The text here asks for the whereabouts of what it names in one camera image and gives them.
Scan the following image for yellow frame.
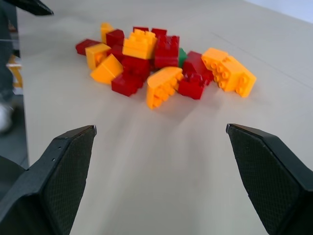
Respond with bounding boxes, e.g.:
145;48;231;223
6;54;24;89

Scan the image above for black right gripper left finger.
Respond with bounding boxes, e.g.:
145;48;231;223
0;125;97;235

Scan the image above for green plastic toy brick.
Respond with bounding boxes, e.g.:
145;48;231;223
178;47;188;69

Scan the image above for tall red toy block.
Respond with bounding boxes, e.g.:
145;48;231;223
154;35;180;70

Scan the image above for white shoe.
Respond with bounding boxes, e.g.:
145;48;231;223
0;102;14;135

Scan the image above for person's dark trouser leg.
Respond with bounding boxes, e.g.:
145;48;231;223
0;0;20;106

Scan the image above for red plastic building brick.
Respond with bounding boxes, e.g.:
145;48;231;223
181;50;215;86

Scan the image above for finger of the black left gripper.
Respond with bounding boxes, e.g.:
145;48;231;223
16;0;55;16

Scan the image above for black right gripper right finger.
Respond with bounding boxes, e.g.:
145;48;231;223
226;123;313;235

